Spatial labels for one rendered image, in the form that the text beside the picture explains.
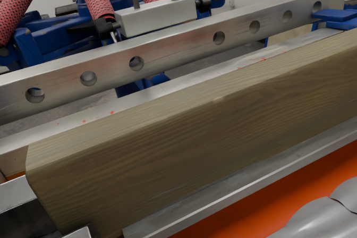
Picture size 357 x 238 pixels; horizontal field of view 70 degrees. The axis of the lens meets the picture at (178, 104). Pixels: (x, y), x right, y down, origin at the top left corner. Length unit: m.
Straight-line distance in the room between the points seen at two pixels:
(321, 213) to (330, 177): 0.04
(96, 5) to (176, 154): 0.48
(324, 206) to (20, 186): 0.21
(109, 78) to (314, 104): 0.26
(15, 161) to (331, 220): 0.30
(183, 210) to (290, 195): 0.10
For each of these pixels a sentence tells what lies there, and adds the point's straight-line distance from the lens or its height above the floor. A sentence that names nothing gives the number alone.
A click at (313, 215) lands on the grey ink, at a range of 0.22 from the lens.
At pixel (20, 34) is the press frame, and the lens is 0.75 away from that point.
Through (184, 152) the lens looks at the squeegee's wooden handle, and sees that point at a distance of 0.15.
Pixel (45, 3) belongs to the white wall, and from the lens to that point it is 4.26.
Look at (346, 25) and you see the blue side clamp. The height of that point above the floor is 1.00.
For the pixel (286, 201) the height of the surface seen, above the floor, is 0.96.
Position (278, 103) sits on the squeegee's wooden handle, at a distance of 0.18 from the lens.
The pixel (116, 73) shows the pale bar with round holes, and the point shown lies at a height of 1.02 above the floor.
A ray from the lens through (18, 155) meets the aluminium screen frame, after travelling 0.33.
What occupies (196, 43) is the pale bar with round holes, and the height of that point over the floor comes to 1.02.
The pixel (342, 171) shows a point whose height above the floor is 0.96.
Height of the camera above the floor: 1.14
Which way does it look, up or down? 30 degrees down
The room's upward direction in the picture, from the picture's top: 11 degrees counter-clockwise
